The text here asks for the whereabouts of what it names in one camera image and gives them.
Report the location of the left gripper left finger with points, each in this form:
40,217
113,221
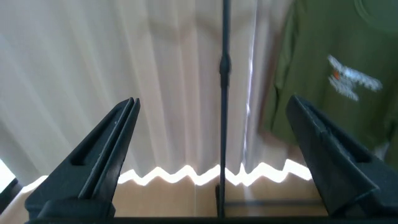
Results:
59,189

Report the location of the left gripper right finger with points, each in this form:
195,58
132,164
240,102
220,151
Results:
329,168

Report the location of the green long-sleeved shirt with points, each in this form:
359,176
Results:
342,37

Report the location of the black clothes rack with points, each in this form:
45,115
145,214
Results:
224,68

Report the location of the beige curtain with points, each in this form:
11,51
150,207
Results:
93,77

